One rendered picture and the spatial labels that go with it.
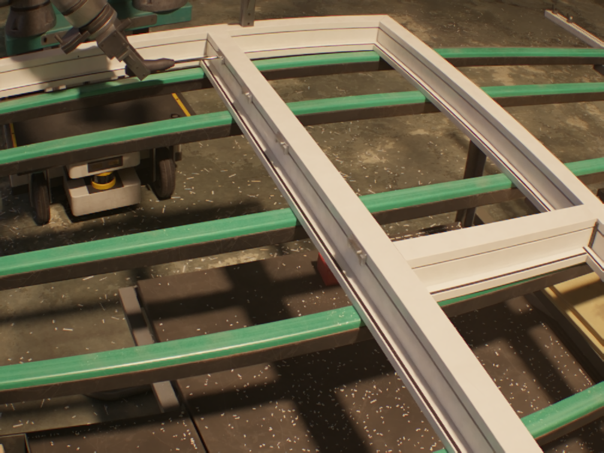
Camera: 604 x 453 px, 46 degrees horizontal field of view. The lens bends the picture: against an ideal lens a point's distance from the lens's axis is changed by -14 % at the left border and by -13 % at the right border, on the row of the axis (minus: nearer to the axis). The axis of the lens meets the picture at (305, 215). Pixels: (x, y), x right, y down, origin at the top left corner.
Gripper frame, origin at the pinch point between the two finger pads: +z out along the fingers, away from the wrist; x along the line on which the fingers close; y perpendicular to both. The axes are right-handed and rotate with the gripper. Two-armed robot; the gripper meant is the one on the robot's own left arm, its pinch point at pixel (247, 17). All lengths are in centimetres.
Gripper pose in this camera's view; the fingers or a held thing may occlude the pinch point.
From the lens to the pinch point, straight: 178.4
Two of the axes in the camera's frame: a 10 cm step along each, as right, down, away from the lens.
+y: 9.3, -1.4, 3.4
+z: -0.8, 8.2, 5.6
